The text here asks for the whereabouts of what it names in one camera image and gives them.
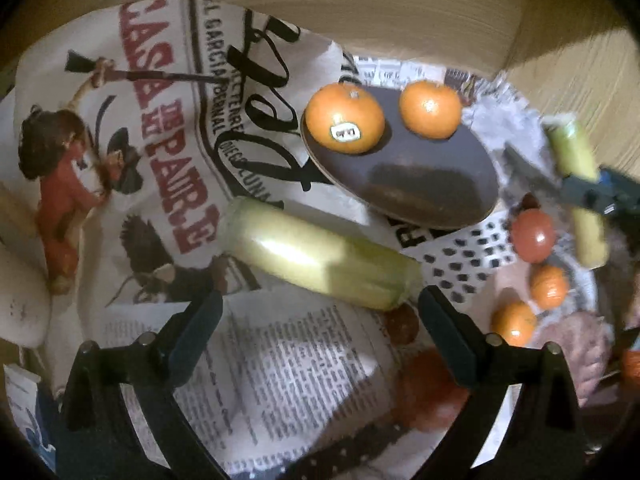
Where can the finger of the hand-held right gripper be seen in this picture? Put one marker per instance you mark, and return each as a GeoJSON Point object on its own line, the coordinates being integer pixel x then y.
{"type": "Point", "coordinates": [580, 192]}
{"type": "Point", "coordinates": [622, 195]}

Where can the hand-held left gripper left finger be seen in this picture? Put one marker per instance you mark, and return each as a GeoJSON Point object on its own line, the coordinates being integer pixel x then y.
{"type": "Point", "coordinates": [199, 332]}

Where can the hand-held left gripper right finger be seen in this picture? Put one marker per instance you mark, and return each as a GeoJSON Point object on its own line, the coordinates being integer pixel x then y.
{"type": "Point", "coordinates": [450, 342]}

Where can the slim yellow corn cob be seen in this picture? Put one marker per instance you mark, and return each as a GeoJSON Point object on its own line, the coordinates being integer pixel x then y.
{"type": "Point", "coordinates": [570, 150]}

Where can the large yellow-green banana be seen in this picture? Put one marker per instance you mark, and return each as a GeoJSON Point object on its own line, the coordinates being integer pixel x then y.
{"type": "Point", "coordinates": [310, 255]}

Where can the small dark red plum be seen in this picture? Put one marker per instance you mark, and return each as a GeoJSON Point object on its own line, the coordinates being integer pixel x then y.
{"type": "Point", "coordinates": [402, 324]}

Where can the large red tomato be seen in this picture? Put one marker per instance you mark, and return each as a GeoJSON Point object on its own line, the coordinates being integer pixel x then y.
{"type": "Point", "coordinates": [427, 392]}

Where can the small mandarin orange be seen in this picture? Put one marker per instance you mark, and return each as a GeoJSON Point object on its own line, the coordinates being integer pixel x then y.
{"type": "Point", "coordinates": [549, 286]}
{"type": "Point", "coordinates": [514, 323]}

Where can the newspaper print tablecloth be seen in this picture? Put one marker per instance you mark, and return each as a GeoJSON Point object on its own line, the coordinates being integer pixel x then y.
{"type": "Point", "coordinates": [280, 360]}

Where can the white black-dotted paper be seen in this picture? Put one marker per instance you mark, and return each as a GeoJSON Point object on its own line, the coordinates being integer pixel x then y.
{"type": "Point", "coordinates": [465, 255]}

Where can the pinkish brown lumpy object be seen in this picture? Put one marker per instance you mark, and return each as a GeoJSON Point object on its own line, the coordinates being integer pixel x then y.
{"type": "Point", "coordinates": [582, 360]}

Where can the dark brown round plate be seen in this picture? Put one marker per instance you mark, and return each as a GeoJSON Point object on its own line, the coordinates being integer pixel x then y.
{"type": "Point", "coordinates": [425, 180]}

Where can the orange object at edge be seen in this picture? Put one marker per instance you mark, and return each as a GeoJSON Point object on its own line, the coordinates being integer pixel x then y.
{"type": "Point", "coordinates": [631, 365]}

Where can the plain orange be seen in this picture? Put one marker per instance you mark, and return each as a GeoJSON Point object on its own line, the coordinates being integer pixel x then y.
{"type": "Point", "coordinates": [430, 108]}

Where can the white round object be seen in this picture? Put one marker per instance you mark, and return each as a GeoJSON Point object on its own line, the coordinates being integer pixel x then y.
{"type": "Point", "coordinates": [20, 300]}

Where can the blue and white carton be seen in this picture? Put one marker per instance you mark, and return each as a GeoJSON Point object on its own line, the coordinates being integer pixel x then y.
{"type": "Point", "coordinates": [27, 410]}

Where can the orange with white sticker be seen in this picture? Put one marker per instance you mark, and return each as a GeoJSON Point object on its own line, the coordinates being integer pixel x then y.
{"type": "Point", "coordinates": [345, 117]}

